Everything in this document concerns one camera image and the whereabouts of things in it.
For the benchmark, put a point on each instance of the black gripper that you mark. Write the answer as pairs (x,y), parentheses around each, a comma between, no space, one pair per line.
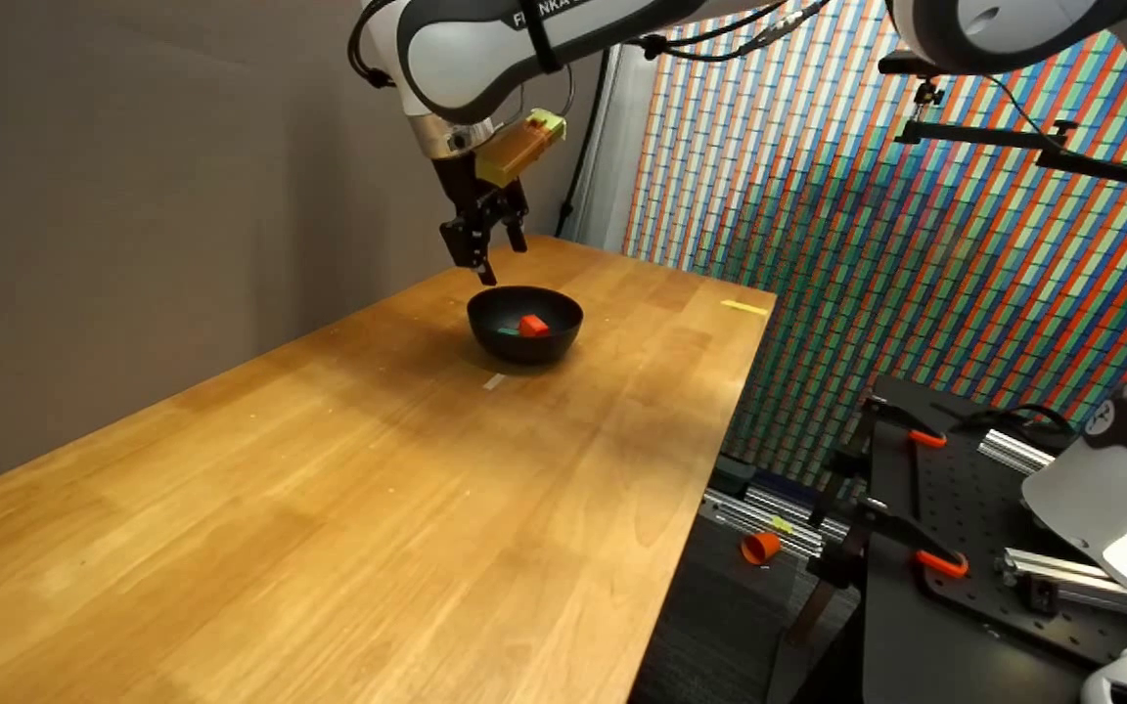
(472,187)

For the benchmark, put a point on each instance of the red block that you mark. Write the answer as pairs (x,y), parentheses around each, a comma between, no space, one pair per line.
(532,324)

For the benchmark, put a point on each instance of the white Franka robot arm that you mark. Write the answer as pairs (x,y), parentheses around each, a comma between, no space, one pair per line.
(497,52)

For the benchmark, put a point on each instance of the black bowl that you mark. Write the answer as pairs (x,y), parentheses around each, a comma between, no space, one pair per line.
(526,324)

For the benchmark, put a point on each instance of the yellow tape strip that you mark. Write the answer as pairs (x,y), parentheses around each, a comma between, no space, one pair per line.
(745,307)

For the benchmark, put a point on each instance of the orange plastic cap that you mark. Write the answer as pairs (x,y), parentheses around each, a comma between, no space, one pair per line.
(762,543)

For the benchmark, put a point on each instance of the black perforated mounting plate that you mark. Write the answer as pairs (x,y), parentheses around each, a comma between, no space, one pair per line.
(960,547)

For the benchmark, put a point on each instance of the short silver extrusion bar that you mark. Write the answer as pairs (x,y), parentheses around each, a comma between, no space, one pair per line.
(1019,452)

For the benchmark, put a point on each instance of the long silver extrusion bar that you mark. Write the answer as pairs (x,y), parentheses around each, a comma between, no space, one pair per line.
(1067,573)

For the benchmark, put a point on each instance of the yellowish wrist camera box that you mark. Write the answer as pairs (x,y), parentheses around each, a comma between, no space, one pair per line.
(518,147)

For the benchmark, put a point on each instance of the silver aluminium rail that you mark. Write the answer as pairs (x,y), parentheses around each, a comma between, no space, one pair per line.
(780,508)

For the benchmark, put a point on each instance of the black camera on stand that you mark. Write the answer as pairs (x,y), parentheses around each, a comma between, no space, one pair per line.
(909,65)

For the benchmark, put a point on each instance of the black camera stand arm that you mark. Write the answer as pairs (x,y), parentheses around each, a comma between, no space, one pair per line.
(1045,140)

